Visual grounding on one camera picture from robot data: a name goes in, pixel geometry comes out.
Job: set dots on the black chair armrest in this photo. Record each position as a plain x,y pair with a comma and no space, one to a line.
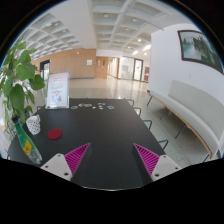
138,110

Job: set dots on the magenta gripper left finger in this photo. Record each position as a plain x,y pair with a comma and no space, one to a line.
65,165

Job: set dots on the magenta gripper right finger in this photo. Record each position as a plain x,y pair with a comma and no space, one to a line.
156,166

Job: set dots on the green leafy potted plant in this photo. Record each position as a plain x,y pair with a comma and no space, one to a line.
18,80

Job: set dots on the blue sticker on table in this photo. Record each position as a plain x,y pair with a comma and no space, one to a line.
110,107

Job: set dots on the red round coaster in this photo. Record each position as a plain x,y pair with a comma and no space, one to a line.
54,134

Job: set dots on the white patterned mug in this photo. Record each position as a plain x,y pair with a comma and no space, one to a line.
33,124

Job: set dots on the acrylic sign stand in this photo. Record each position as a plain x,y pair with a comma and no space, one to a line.
58,91

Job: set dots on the round badge on table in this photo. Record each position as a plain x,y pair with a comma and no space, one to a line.
88,105

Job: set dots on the framed landscape painting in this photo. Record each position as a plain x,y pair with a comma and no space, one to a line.
195,47

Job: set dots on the green plastic water bottle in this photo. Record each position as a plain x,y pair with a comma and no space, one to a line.
26,143

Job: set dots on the white long bench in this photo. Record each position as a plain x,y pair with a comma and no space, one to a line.
200,112

